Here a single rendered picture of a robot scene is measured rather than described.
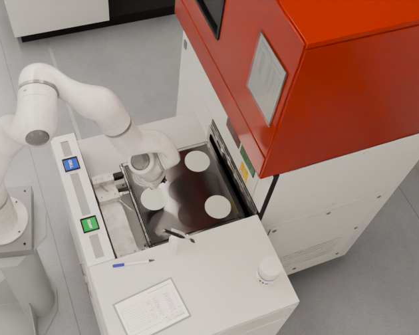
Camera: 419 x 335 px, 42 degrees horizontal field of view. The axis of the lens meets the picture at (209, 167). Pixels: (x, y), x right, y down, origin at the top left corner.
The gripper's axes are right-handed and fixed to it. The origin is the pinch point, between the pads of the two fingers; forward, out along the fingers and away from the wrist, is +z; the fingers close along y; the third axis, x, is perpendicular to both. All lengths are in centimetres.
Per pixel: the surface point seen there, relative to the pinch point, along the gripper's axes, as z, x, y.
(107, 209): 1.7, -12.0, 19.8
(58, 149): -2.8, -39.0, 10.6
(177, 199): 7.3, 7.5, 2.9
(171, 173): 10.7, -0.8, -4.2
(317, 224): 43, 57, -20
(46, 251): 81, -54, 59
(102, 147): 17.3, -33.5, 0.6
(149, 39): 148, -102, -85
